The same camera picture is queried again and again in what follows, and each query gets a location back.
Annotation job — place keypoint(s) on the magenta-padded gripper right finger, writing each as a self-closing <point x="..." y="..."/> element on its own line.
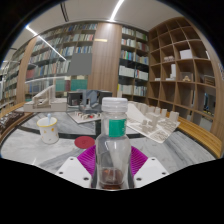
<point x="150" y="170"/>

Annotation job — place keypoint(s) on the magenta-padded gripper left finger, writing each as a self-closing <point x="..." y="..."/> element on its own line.
<point x="75" y="170"/>

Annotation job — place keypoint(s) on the clear bottle with green label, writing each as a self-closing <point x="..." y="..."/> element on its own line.
<point x="112" y="150"/>

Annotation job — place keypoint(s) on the flat round red coaster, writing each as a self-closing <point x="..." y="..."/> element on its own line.
<point x="84" y="142"/>

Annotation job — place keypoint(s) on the white city model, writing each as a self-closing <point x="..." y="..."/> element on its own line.
<point x="156" y="126"/>

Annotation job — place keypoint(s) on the white cup with yellow rim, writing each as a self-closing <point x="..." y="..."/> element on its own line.
<point x="49" y="133"/>

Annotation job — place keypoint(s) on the light blue stirrer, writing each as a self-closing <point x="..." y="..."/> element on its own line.
<point x="49" y="118"/>

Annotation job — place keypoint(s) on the dark grey building model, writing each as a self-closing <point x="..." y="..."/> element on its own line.
<point x="85" y="100"/>

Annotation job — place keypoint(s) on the beige building model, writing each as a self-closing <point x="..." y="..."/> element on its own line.
<point x="46" y="103"/>

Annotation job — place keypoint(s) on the wooden cubby shelf unit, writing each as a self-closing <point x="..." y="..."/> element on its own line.
<point x="180" y="66"/>

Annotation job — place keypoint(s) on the distant bookshelf row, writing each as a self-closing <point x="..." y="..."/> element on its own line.
<point x="10" y="83"/>

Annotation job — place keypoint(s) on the narrow tall bookshelf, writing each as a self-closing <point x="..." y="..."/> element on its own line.
<point x="133" y="60"/>

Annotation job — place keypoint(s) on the long ceiling light strip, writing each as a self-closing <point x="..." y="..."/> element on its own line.
<point x="30" y="30"/>

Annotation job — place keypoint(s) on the straight ceiling light strip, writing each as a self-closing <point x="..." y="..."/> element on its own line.
<point x="116" y="10"/>

